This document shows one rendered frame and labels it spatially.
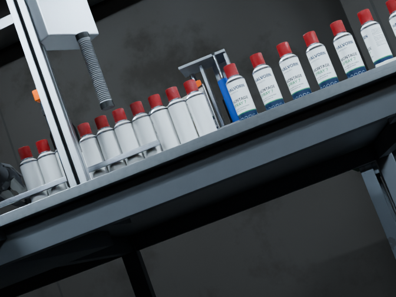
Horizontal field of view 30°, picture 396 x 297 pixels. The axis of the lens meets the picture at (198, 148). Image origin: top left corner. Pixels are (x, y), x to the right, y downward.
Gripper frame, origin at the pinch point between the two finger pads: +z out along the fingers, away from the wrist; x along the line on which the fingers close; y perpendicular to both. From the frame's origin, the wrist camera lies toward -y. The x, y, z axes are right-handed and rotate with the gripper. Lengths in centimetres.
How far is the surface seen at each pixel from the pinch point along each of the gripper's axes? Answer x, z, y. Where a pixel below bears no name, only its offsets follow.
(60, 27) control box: -43.0, -18.0, -14.0
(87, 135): -24.8, 1.4, -1.0
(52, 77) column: -31.9, -11.0, -15.2
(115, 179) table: -29, 31, -65
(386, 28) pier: -152, 27, 214
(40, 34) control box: -38.5, -20.3, -16.1
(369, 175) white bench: -73, 68, 104
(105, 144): -26.3, 7.0, -2.1
